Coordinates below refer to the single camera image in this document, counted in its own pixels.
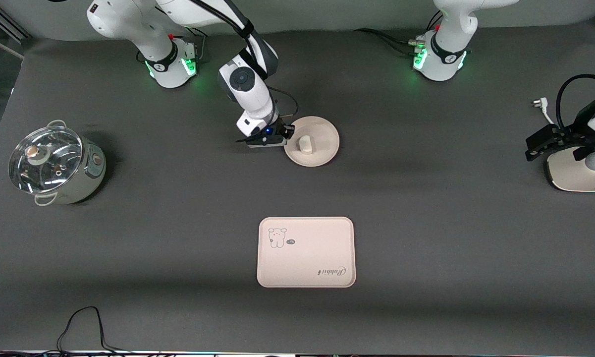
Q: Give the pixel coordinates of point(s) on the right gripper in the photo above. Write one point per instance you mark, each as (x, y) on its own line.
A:
(282, 131)

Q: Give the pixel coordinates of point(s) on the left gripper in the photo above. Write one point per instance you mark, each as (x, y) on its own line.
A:
(563, 138)

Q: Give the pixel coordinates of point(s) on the small white steamed bun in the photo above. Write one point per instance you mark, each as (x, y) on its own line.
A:
(305, 144)

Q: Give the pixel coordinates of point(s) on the round beige plate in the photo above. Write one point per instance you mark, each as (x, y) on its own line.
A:
(322, 148)

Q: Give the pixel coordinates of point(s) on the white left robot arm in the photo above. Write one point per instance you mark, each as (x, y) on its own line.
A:
(448, 54)

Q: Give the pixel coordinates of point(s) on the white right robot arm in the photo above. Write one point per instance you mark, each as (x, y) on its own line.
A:
(250, 94)

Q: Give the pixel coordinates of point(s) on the beige rectangular rabbit tray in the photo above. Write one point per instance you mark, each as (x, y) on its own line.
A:
(307, 258)

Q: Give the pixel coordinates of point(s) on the cream white toaster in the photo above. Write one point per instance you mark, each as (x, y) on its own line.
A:
(574, 178)

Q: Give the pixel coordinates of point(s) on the pale green electric pot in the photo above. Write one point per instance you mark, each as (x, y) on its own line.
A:
(86, 173)

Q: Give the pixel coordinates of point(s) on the glass pot lid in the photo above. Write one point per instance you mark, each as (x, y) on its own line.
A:
(39, 163)

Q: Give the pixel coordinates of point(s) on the aluminium frame rail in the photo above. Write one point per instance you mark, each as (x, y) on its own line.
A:
(2, 25)

